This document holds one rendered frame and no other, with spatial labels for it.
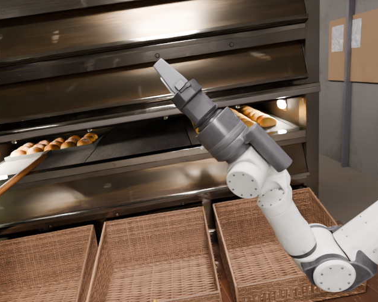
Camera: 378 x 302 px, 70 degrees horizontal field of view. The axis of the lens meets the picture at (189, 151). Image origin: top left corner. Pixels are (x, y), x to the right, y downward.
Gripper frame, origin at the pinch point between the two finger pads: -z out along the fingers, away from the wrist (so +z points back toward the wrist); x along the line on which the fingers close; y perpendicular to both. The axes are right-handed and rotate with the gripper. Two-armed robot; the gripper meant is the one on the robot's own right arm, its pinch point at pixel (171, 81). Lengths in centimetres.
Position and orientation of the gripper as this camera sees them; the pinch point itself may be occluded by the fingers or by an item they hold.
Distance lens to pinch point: 53.8
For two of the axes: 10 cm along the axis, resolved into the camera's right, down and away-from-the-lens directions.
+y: -7.2, 6.9, 0.6
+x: -0.1, 0.7, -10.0
